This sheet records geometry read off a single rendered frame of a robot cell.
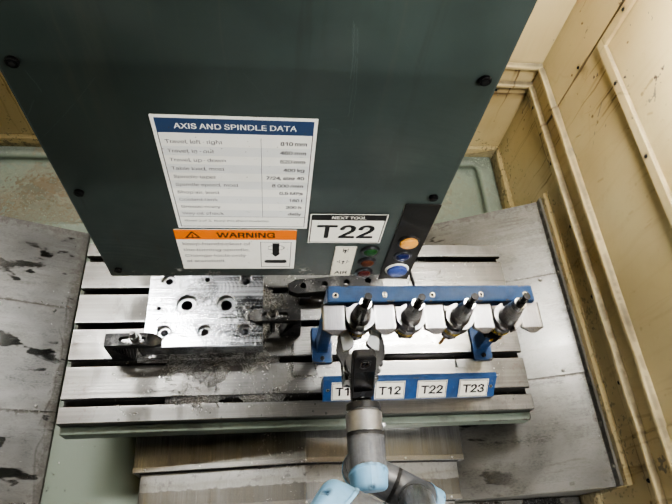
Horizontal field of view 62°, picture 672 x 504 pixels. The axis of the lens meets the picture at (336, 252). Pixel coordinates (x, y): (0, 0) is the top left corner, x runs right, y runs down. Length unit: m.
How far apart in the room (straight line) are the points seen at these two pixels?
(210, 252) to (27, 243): 1.30
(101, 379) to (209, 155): 1.01
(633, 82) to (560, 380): 0.82
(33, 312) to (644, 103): 1.78
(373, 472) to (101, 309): 0.85
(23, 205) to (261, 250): 1.58
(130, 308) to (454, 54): 1.24
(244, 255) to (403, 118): 0.32
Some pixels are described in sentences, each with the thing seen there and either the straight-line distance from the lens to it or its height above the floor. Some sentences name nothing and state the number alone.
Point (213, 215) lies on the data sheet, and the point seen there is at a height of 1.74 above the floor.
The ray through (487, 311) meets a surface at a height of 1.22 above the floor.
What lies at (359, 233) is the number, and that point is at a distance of 0.73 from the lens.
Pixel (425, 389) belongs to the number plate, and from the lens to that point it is 1.48.
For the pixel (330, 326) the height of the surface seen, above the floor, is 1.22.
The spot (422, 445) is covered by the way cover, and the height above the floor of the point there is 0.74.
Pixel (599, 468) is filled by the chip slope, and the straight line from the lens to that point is 1.72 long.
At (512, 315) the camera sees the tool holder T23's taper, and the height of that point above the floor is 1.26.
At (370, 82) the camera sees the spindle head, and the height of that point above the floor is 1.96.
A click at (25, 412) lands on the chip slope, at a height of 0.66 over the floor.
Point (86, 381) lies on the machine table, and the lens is 1.54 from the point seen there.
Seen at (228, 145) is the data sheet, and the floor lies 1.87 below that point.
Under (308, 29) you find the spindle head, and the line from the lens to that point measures 0.48.
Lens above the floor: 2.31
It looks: 60 degrees down
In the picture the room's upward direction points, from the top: 12 degrees clockwise
